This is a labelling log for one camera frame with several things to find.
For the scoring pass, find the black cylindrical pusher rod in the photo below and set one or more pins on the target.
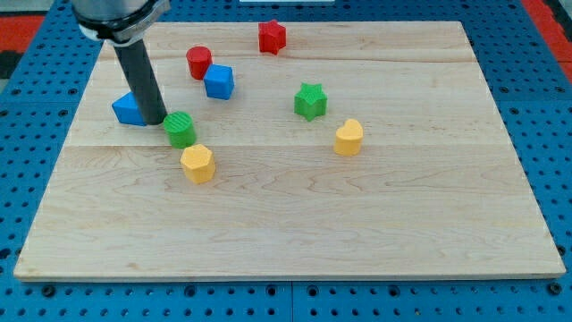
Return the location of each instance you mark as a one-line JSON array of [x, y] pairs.
[[141, 79]]

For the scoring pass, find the green circle block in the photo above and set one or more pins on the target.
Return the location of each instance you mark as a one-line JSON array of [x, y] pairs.
[[179, 128]]

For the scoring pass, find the yellow hexagon block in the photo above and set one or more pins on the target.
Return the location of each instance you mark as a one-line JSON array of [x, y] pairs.
[[198, 163]]

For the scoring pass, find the blue triangle block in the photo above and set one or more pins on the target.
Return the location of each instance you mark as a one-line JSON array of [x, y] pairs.
[[126, 110]]

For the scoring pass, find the red cylinder block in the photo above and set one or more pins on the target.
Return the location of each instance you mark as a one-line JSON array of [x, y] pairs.
[[199, 59]]

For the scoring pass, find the blue cube block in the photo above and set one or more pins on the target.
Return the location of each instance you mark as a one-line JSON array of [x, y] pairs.
[[219, 82]]

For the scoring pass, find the red star block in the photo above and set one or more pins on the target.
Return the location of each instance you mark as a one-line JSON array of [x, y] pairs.
[[272, 37]]

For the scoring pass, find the green star block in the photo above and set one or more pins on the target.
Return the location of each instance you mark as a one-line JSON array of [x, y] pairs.
[[311, 101]]

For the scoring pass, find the yellow heart block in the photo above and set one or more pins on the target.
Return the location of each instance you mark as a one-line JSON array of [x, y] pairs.
[[348, 138]]

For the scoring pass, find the light wooden board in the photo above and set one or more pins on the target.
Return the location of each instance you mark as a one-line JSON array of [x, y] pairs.
[[435, 193]]

